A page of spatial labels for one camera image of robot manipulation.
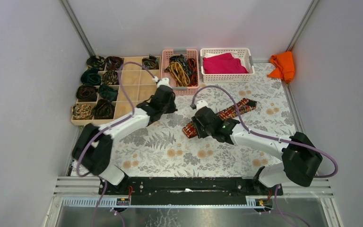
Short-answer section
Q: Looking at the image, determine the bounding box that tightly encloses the rolled brown dotted tie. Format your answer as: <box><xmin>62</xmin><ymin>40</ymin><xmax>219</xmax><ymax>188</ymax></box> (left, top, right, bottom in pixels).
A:
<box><xmin>101</xmin><ymin>70</ymin><xmax>119</xmax><ymax>86</ymax></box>

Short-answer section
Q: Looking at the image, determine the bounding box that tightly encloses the white floral table mat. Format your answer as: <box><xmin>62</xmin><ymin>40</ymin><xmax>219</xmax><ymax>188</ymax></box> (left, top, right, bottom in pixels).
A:
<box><xmin>110</xmin><ymin>63</ymin><xmax>296</xmax><ymax>177</ymax></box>

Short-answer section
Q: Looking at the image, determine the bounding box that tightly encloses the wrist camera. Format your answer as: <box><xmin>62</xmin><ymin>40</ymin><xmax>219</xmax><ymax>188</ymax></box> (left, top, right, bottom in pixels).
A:
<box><xmin>154</xmin><ymin>77</ymin><xmax>172</xmax><ymax>88</ymax></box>
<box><xmin>195</xmin><ymin>100</ymin><xmax>208</xmax><ymax>111</ymax></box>

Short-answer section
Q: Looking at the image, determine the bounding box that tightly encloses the rolled grey striped tie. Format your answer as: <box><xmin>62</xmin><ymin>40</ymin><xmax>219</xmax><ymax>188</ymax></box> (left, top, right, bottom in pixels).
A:
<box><xmin>141</xmin><ymin>54</ymin><xmax>159</xmax><ymax>70</ymax></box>

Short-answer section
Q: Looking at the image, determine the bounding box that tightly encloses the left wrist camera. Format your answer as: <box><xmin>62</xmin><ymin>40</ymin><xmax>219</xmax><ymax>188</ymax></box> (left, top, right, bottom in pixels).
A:
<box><xmin>154</xmin><ymin>77</ymin><xmax>172</xmax><ymax>88</ymax></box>

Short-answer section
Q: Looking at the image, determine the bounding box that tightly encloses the yellow patterned tie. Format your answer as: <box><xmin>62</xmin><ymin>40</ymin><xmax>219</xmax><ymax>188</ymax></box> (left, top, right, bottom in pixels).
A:
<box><xmin>164</xmin><ymin>61</ymin><xmax>191</xmax><ymax>87</ymax></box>

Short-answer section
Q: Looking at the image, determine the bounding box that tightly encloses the rolled tan patterned tie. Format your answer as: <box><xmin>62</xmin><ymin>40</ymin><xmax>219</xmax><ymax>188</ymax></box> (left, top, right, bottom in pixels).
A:
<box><xmin>71</xmin><ymin>104</ymin><xmax>93</xmax><ymax>120</ymax></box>

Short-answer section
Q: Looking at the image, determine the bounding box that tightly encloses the magenta folded cloth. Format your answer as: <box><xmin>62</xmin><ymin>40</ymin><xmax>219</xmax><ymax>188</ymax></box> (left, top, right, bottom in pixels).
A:
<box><xmin>203</xmin><ymin>52</ymin><xmax>249</xmax><ymax>74</ymax></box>

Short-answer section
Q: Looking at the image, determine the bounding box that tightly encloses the rolled dark brown tie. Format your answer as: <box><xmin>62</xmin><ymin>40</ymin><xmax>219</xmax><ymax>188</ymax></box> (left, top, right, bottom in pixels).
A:
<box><xmin>76</xmin><ymin>85</ymin><xmax>98</xmax><ymax>102</ymax></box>

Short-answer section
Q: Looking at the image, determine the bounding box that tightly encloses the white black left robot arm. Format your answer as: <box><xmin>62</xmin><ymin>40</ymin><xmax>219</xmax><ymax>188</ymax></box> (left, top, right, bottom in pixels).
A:
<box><xmin>72</xmin><ymin>85</ymin><xmax>177</xmax><ymax>194</ymax></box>

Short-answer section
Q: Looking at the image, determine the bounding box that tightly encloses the orange cloth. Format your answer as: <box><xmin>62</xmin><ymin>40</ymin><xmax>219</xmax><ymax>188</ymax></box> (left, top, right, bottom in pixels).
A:
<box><xmin>268</xmin><ymin>51</ymin><xmax>295</xmax><ymax>83</ymax></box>

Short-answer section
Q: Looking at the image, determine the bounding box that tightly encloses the dark teal patterned tie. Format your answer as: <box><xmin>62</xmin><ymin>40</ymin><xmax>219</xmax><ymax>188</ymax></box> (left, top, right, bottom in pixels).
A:
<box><xmin>169</xmin><ymin>54</ymin><xmax>188</xmax><ymax>67</ymax></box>

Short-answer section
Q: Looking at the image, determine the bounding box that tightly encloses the wooden compartment tray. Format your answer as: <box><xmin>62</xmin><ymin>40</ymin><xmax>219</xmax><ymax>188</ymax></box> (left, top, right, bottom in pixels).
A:
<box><xmin>71</xmin><ymin>56</ymin><xmax>161</xmax><ymax>126</ymax></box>

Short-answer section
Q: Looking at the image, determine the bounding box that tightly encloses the rolled black brown tie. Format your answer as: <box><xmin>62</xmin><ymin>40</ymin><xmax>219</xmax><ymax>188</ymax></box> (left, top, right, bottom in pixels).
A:
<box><xmin>93</xmin><ymin>99</ymin><xmax>115</xmax><ymax>119</ymax></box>

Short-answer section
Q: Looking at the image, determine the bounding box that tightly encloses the rolled dark red tie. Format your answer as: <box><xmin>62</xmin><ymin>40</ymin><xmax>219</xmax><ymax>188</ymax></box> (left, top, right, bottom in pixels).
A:
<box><xmin>105</xmin><ymin>56</ymin><xmax>124</xmax><ymax>71</ymax></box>

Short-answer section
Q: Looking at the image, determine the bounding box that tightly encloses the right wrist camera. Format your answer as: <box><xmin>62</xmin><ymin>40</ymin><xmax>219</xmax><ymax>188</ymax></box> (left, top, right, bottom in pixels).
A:
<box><xmin>195</xmin><ymin>100</ymin><xmax>208</xmax><ymax>111</ymax></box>

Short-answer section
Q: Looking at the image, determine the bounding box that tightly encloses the rolled teal tie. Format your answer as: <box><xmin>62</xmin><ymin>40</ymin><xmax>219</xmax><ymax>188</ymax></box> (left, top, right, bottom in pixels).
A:
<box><xmin>80</xmin><ymin>68</ymin><xmax>102</xmax><ymax>86</ymax></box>

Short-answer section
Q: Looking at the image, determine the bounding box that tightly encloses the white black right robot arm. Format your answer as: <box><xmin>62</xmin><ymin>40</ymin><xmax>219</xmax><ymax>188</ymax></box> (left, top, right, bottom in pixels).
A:
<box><xmin>192</xmin><ymin>106</ymin><xmax>323</xmax><ymax>195</ymax></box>

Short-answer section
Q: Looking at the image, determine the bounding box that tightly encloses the rolled camouflage tie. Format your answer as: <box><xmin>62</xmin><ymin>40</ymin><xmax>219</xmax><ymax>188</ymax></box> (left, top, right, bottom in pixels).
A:
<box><xmin>86</xmin><ymin>55</ymin><xmax>106</xmax><ymax>71</ymax></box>

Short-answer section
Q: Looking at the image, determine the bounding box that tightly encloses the orange black tie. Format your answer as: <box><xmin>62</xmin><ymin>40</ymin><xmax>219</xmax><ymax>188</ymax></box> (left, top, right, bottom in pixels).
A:
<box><xmin>187</xmin><ymin>58</ymin><xmax>198</xmax><ymax>87</ymax></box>

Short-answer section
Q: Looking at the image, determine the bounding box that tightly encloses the red checkered patterned tie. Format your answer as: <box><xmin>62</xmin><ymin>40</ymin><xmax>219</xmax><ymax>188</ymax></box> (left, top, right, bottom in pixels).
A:
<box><xmin>182</xmin><ymin>98</ymin><xmax>258</xmax><ymax>139</ymax></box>

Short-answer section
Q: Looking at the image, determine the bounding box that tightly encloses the white plastic basket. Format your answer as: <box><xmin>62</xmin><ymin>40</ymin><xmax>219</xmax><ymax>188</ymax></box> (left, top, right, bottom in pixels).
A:
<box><xmin>200</xmin><ymin>48</ymin><xmax>255</xmax><ymax>83</ymax></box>

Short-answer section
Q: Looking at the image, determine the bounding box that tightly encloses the pink plastic basket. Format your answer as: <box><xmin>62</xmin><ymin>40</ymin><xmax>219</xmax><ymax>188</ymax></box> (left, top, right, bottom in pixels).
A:
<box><xmin>160</xmin><ymin>49</ymin><xmax>200</xmax><ymax>95</ymax></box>

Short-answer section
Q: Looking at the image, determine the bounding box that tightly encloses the rolled dark green tie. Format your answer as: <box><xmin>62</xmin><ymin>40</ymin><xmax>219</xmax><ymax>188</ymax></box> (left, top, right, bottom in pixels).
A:
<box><xmin>98</xmin><ymin>84</ymin><xmax>118</xmax><ymax>102</ymax></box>

